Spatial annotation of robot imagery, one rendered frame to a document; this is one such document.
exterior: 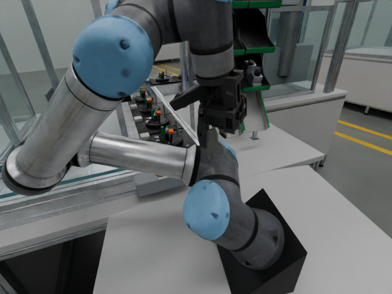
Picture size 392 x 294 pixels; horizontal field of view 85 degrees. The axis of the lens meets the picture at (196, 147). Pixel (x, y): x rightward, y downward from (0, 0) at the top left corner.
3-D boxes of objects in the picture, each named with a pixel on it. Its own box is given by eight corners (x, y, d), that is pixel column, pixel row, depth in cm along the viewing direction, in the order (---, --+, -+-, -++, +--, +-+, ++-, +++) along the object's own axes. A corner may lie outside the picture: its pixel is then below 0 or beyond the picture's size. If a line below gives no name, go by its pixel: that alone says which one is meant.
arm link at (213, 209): (217, 256, 52) (174, 237, 46) (216, 206, 61) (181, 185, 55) (259, 243, 46) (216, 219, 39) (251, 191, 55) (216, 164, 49)
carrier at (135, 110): (172, 116, 139) (170, 97, 133) (134, 122, 132) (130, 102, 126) (163, 105, 159) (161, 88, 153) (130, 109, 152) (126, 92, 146)
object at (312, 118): (324, 166, 245) (349, 91, 202) (240, 192, 212) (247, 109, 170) (283, 140, 300) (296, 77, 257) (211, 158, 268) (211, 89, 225)
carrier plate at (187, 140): (200, 153, 98) (200, 149, 97) (149, 164, 91) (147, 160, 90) (184, 132, 118) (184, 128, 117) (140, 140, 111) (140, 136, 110)
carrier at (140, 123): (184, 130, 119) (182, 109, 113) (140, 139, 112) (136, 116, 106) (172, 116, 139) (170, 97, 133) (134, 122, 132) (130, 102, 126)
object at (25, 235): (324, 159, 111) (325, 154, 110) (-38, 265, 68) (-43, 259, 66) (211, 92, 226) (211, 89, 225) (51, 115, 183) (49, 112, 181)
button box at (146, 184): (190, 184, 87) (189, 171, 84) (138, 198, 81) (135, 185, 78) (185, 174, 93) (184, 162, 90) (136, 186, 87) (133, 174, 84)
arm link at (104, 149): (232, 209, 59) (23, 173, 53) (229, 168, 70) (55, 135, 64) (248, 183, 51) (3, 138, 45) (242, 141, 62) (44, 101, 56)
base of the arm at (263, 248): (297, 244, 49) (273, 228, 45) (250, 283, 52) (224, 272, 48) (264, 201, 63) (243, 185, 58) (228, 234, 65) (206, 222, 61)
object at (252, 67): (254, 77, 104) (258, 65, 98) (245, 79, 103) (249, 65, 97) (248, 67, 108) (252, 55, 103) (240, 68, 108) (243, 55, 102)
